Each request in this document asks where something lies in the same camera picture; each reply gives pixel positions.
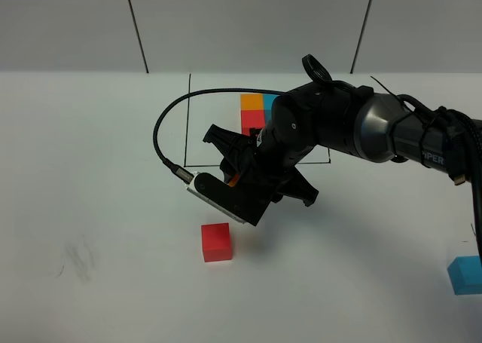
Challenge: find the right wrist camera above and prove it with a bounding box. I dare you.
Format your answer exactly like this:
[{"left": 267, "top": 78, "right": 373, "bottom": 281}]
[{"left": 187, "top": 173, "right": 270, "bottom": 226}]

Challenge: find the loose blue cube block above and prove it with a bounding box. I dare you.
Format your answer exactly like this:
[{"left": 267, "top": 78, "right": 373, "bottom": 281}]
[{"left": 447, "top": 256, "right": 482, "bottom": 296}]

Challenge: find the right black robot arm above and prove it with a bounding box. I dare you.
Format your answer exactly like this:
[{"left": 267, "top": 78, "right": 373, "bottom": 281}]
[{"left": 204, "top": 55, "right": 481, "bottom": 205}]

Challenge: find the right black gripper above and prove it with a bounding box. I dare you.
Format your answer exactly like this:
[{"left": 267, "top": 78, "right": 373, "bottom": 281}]
[{"left": 203, "top": 124, "right": 319, "bottom": 207}]

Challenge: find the template blue cube block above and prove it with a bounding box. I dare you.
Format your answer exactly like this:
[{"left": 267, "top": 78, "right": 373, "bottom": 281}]
[{"left": 263, "top": 93, "right": 277, "bottom": 122}]

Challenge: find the template red cube block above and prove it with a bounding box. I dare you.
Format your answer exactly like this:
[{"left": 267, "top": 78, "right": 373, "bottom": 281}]
[{"left": 240, "top": 109, "right": 266, "bottom": 136}]

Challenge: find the right camera braided cable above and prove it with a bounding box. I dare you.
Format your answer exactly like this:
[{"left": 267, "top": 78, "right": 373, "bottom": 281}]
[{"left": 153, "top": 87, "right": 287, "bottom": 184}]

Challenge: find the template orange cube block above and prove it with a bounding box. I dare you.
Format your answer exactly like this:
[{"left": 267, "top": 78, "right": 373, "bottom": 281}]
[{"left": 240, "top": 93, "right": 264, "bottom": 111}]

